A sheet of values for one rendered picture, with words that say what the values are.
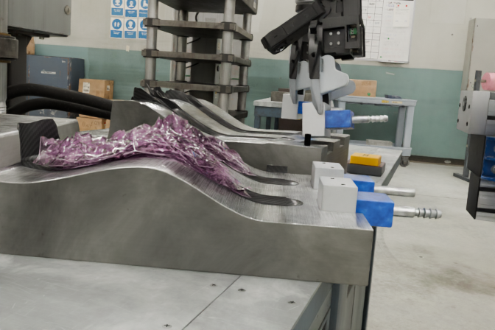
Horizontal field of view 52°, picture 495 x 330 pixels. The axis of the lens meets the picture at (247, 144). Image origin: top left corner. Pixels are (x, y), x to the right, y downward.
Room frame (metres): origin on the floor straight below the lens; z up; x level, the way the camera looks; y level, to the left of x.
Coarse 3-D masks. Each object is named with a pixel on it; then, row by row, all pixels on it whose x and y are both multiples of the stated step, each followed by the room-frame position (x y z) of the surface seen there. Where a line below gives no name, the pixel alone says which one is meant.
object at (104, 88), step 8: (80, 80) 7.34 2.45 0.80; (88, 80) 7.32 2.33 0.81; (96, 80) 7.29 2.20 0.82; (104, 80) 7.28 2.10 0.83; (112, 80) 7.52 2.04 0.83; (80, 88) 7.34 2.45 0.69; (88, 88) 7.32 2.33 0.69; (96, 88) 7.30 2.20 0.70; (104, 88) 7.27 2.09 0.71; (112, 88) 7.54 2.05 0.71; (104, 96) 7.28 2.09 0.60; (112, 96) 7.55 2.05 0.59; (80, 120) 7.34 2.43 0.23; (88, 120) 7.32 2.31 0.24; (96, 120) 7.29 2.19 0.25; (104, 120) 7.35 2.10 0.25; (80, 128) 7.34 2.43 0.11; (88, 128) 7.32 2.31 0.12; (96, 128) 7.29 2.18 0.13; (104, 128) 7.33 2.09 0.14
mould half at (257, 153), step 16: (112, 112) 0.88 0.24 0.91; (128, 112) 0.87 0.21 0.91; (144, 112) 0.86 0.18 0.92; (160, 112) 0.86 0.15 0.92; (192, 112) 0.96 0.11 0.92; (224, 112) 1.08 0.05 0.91; (112, 128) 0.88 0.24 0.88; (128, 128) 0.87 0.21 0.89; (224, 128) 0.96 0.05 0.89; (240, 128) 1.02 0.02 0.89; (240, 144) 0.80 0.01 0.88; (256, 144) 0.79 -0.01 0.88; (272, 144) 0.78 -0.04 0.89; (288, 144) 0.77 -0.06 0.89; (320, 144) 0.80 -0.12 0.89; (336, 144) 0.87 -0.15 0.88; (256, 160) 0.79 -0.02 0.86; (272, 160) 0.78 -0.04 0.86; (288, 160) 0.77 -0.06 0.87; (304, 160) 0.77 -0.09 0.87; (320, 160) 0.76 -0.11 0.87; (336, 160) 0.88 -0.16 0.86
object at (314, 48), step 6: (312, 36) 0.81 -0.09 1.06; (312, 42) 0.81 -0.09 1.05; (318, 42) 0.81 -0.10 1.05; (312, 48) 0.80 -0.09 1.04; (318, 48) 0.81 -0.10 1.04; (312, 54) 0.80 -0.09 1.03; (318, 54) 0.80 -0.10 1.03; (312, 60) 0.80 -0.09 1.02; (318, 60) 0.80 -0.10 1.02; (312, 66) 0.80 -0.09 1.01; (318, 66) 0.80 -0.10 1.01; (312, 72) 0.80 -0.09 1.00; (318, 72) 0.80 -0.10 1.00; (312, 78) 0.80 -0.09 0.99; (318, 78) 0.79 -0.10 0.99
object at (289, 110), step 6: (288, 96) 1.12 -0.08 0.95; (300, 96) 1.13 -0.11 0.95; (282, 102) 1.13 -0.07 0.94; (288, 102) 1.12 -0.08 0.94; (300, 102) 1.12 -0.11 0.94; (306, 102) 1.11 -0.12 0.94; (282, 108) 1.13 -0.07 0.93; (288, 108) 1.12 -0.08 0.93; (294, 108) 1.12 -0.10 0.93; (300, 108) 1.12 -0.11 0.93; (336, 108) 1.11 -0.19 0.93; (342, 108) 1.11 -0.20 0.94; (282, 114) 1.13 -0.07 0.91; (288, 114) 1.12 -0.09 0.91; (294, 114) 1.12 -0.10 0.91; (300, 114) 1.14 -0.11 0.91
